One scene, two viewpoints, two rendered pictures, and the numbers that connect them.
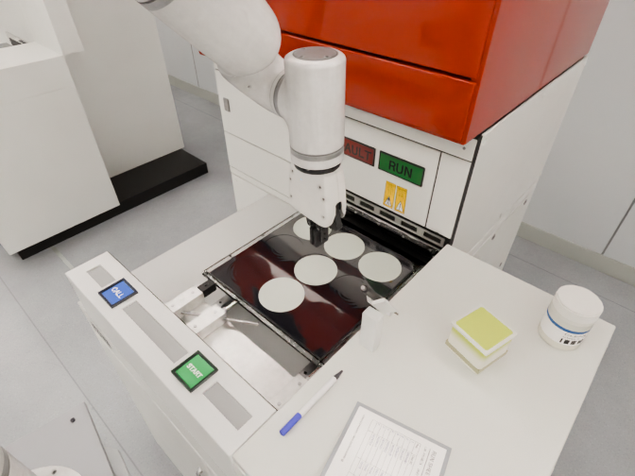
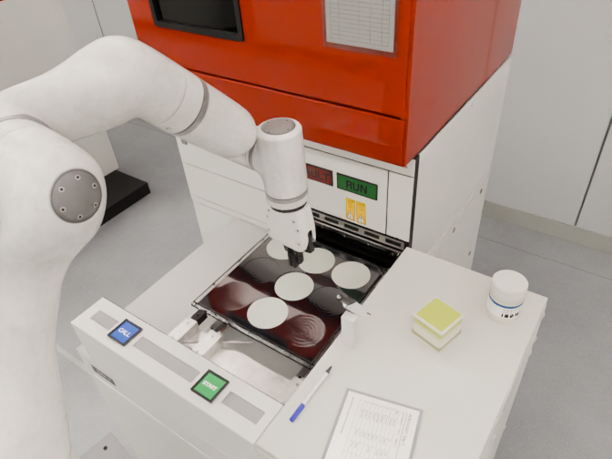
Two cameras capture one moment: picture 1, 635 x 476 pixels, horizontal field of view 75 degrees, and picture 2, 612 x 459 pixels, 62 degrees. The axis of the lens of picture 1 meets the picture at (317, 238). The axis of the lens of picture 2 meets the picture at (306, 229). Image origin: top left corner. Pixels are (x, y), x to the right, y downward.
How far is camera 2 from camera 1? 0.35 m
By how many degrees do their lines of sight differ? 4
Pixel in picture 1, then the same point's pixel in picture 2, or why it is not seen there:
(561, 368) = (504, 338)
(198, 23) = (207, 138)
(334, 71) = (294, 139)
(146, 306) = (154, 340)
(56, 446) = not seen: outside the picture
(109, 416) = not seen: outside the picture
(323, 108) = (290, 166)
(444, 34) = (374, 86)
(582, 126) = (533, 101)
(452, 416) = (422, 387)
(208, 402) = (227, 408)
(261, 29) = (244, 131)
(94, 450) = not seen: outside the picture
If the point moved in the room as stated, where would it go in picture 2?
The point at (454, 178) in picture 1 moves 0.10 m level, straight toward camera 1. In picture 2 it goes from (402, 191) to (398, 218)
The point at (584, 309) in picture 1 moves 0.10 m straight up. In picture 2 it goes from (513, 288) to (523, 251)
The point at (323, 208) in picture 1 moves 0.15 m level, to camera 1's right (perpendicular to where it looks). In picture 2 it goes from (298, 237) to (372, 227)
